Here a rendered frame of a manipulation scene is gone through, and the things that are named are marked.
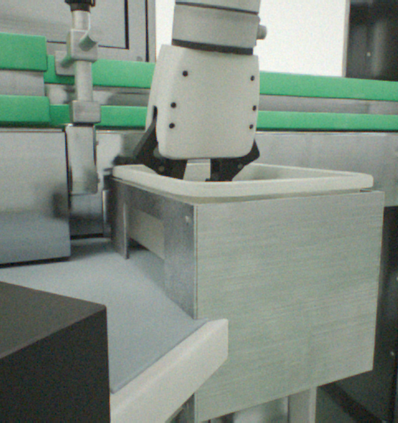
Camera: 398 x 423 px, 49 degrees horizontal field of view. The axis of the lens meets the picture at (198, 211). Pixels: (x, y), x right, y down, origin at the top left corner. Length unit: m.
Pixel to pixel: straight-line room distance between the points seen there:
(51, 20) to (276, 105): 0.36
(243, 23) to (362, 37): 0.69
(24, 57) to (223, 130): 0.20
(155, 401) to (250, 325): 0.10
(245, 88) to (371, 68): 0.70
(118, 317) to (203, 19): 0.24
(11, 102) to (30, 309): 0.31
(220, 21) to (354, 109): 0.43
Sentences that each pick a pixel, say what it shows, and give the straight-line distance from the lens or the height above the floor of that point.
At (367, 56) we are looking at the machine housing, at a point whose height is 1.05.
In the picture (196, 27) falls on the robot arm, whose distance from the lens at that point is 0.39.
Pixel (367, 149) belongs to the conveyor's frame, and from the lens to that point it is 0.77.
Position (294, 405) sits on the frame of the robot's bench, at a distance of 0.84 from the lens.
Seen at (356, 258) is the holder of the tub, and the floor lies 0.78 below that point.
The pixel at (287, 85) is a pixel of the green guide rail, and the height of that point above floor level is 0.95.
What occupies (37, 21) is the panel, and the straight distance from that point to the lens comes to 0.74.
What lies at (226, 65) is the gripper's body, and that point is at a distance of 0.40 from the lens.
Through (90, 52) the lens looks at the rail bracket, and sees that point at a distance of 0.44.
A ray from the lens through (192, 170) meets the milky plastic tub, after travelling 0.51.
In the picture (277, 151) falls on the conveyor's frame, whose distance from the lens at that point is 0.65.
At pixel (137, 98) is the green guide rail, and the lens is 0.58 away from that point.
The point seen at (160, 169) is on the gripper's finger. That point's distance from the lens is 0.41.
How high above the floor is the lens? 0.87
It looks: 9 degrees down
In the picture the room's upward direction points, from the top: straight up
